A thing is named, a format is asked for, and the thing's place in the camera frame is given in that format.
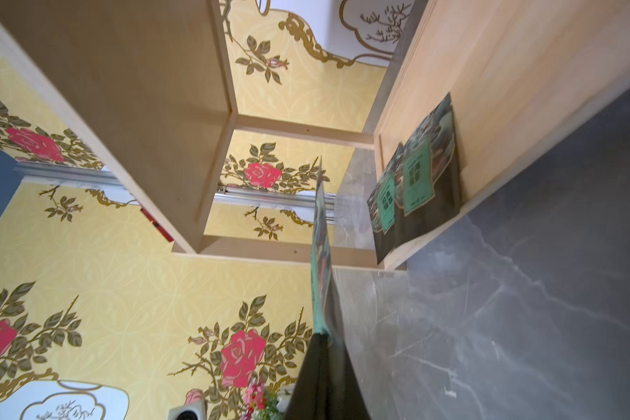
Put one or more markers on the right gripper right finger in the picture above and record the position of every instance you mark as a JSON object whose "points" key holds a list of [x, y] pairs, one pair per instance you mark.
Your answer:
{"points": [[344, 397]]}

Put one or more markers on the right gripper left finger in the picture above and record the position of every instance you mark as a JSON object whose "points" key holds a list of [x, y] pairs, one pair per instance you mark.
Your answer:
{"points": [[309, 399]]}

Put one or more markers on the green tea bag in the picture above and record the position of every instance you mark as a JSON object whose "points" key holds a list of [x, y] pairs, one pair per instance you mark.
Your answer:
{"points": [[323, 294], [427, 190], [383, 208]]}

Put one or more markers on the colourful flower bouquet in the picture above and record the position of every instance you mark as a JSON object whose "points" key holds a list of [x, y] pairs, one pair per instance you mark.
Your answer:
{"points": [[262, 402]]}

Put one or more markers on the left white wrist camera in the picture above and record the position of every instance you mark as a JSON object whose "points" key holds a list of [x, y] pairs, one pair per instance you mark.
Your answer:
{"points": [[194, 411]]}

